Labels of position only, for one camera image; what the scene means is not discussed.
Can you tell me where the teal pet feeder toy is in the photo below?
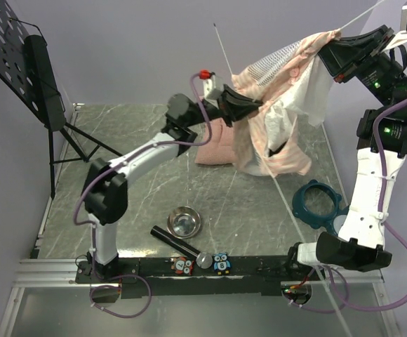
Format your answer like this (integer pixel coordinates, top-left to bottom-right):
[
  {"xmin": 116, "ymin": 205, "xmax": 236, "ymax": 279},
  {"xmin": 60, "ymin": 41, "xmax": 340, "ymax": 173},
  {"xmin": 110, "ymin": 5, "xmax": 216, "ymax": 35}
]
[{"xmin": 292, "ymin": 180, "xmax": 349, "ymax": 236}]

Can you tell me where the steel pet bowl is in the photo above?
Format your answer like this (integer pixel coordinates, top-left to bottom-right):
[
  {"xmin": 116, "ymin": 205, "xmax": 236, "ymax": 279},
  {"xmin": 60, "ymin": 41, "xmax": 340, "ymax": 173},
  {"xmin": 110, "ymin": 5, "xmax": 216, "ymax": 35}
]
[{"xmin": 167, "ymin": 206, "xmax": 202, "ymax": 239}]

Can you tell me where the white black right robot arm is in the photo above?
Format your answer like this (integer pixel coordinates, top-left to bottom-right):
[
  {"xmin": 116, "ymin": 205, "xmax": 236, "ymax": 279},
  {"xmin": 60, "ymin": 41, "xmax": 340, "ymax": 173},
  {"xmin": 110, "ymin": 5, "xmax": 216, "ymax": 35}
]
[{"xmin": 285, "ymin": 25, "xmax": 407, "ymax": 280}]

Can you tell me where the red owl number tile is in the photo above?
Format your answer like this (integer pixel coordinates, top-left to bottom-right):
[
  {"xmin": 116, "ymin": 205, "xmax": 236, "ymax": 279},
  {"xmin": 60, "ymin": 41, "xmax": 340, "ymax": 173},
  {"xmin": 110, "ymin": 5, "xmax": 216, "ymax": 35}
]
[{"xmin": 171, "ymin": 257, "xmax": 194, "ymax": 276}]

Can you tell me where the aluminium frame rail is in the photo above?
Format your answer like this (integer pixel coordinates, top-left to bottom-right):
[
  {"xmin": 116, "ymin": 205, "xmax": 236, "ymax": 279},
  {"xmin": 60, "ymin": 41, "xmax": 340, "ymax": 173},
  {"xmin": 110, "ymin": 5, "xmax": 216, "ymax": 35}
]
[{"xmin": 13, "ymin": 259, "xmax": 77, "ymax": 288}]

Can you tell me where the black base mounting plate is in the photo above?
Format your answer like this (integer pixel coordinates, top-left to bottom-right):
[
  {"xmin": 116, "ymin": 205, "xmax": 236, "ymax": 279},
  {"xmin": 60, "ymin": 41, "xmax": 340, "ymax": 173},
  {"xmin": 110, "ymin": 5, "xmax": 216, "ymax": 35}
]
[{"xmin": 75, "ymin": 256, "xmax": 311, "ymax": 299}]

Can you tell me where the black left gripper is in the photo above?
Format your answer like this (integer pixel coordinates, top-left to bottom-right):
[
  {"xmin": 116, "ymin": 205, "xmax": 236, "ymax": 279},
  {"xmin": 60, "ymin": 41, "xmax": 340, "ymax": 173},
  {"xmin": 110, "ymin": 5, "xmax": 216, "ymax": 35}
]
[{"xmin": 185, "ymin": 85, "xmax": 262, "ymax": 128}]

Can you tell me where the black music stand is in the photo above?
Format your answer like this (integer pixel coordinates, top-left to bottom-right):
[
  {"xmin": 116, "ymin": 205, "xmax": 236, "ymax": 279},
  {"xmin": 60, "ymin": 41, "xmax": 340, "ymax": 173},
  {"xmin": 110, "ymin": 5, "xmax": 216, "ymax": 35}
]
[{"xmin": 0, "ymin": 1, "xmax": 121, "ymax": 198}]

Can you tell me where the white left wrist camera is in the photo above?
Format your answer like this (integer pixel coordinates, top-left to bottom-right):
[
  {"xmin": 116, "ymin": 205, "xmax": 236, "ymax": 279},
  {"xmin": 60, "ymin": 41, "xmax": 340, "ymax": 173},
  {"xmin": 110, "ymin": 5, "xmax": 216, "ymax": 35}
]
[{"xmin": 199, "ymin": 70, "xmax": 224, "ymax": 101}]

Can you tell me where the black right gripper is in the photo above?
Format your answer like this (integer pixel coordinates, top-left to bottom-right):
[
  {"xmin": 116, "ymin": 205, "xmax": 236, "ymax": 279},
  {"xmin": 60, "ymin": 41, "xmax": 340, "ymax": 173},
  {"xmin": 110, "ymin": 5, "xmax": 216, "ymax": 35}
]
[{"xmin": 312, "ymin": 25, "xmax": 407, "ymax": 113}]

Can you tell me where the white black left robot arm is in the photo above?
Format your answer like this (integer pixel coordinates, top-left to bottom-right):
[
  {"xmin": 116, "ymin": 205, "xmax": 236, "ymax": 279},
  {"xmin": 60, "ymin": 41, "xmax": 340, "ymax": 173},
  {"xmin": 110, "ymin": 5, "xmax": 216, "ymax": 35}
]
[{"xmin": 77, "ymin": 86, "xmax": 262, "ymax": 282}]

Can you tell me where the pink pet cushion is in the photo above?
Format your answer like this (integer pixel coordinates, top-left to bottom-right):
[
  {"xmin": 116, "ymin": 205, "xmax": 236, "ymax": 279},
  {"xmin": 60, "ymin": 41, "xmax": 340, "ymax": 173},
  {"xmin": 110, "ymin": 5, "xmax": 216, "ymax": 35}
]
[{"xmin": 195, "ymin": 119, "xmax": 236, "ymax": 166}]

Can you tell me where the white fibreglass tent pole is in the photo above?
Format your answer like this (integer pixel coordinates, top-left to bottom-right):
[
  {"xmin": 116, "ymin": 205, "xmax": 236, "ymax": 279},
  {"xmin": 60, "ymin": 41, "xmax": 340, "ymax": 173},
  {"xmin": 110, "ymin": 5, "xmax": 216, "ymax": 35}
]
[{"xmin": 213, "ymin": 22, "xmax": 354, "ymax": 337}]

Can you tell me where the blue owl number tile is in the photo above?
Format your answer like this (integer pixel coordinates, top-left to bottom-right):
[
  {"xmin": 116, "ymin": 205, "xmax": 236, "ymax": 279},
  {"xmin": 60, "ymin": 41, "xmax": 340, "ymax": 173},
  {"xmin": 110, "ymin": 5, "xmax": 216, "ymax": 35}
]
[{"xmin": 213, "ymin": 253, "xmax": 231, "ymax": 275}]

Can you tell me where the black handheld microphone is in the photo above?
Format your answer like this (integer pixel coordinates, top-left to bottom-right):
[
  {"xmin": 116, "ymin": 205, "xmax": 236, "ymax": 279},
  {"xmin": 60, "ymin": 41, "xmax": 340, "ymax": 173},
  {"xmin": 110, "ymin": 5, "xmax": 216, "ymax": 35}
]
[{"xmin": 150, "ymin": 225, "xmax": 213, "ymax": 269}]

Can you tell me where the pink striped pet tent fabric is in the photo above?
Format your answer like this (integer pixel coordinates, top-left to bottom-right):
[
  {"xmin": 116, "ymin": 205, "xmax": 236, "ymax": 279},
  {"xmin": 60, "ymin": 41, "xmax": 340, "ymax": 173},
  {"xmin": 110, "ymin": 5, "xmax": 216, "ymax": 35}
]
[{"xmin": 232, "ymin": 29, "xmax": 341, "ymax": 177}]

